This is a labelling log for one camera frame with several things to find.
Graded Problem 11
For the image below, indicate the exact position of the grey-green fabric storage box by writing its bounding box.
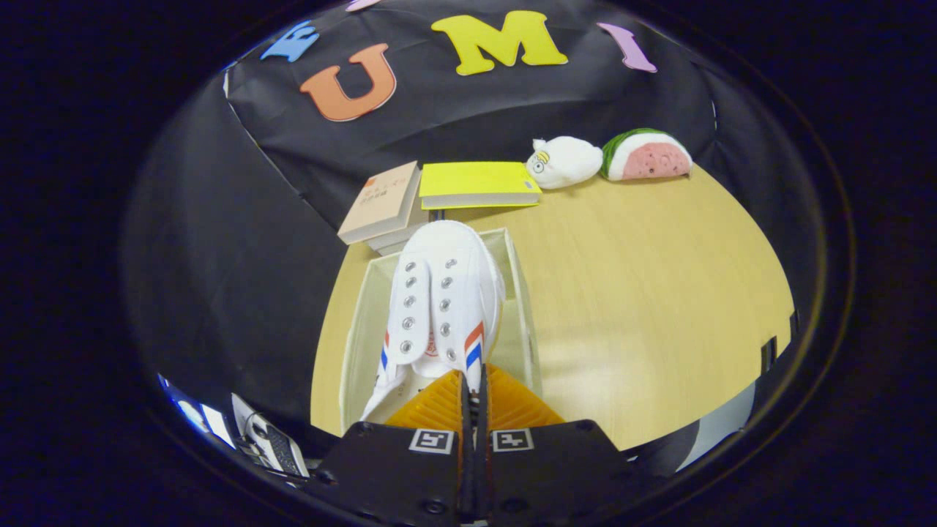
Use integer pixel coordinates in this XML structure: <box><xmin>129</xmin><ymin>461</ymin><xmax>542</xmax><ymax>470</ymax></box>
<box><xmin>339</xmin><ymin>227</ymin><xmax>544</xmax><ymax>434</ymax></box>

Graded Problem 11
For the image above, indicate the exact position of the tablet with lit screen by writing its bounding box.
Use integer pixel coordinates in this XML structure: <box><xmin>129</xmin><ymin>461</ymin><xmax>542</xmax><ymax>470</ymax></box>
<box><xmin>157</xmin><ymin>375</ymin><xmax>236</xmax><ymax>449</ymax></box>

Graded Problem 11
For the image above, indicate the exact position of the white striped canvas shoe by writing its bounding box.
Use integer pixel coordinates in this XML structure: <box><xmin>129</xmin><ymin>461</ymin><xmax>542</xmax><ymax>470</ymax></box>
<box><xmin>359</xmin><ymin>220</ymin><xmax>507</xmax><ymax>424</ymax></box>

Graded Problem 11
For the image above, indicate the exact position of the watermelon slice plush toy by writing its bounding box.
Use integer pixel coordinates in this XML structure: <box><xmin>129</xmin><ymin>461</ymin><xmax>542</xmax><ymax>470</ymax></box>
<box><xmin>600</xmin><ymin>128</ymin><xmax>694</xmax><ymax>182</ymax></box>

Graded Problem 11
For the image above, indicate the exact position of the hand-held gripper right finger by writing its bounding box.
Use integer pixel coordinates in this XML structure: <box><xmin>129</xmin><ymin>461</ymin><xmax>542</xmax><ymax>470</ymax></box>
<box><xmin>475</xmin><ymin>365</ymin><xmax>639</xmax><ymax>527</ymax></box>

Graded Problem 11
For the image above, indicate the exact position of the black and white device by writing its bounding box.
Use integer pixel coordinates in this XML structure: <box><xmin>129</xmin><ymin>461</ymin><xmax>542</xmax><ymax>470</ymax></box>
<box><xmin>231</xmin><ymin>393</ymin><xmax>312</xmax><ymax>478</ymax></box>

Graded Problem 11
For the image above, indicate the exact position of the yellow cover book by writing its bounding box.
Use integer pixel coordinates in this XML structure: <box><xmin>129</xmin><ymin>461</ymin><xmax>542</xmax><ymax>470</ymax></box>
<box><xmin>419</xmin><ymin>161</ymin><xmax>542</xmax><ymax>211</ymax></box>

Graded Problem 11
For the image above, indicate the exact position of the white plush toy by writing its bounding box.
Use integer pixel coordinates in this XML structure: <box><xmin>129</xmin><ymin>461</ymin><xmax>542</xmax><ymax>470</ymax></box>
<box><xmin>526</xmin><ymin>135</ymin><xmax>605</xmax><ymax>190</ymax></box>

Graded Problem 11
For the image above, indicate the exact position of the tan paperback book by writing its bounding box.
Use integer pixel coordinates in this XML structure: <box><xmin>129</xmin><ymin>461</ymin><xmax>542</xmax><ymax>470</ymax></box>
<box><xmin>337</xmin><ymin>161</ymin><xmax>424</xmax><ymax>246</ymax></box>

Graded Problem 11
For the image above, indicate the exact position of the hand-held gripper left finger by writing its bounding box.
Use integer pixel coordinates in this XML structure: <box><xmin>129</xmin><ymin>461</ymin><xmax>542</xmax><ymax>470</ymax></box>
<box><xmin>315</xmin><ymin>368</ymin><xmax>475</xmax><ymax>527</ymax></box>

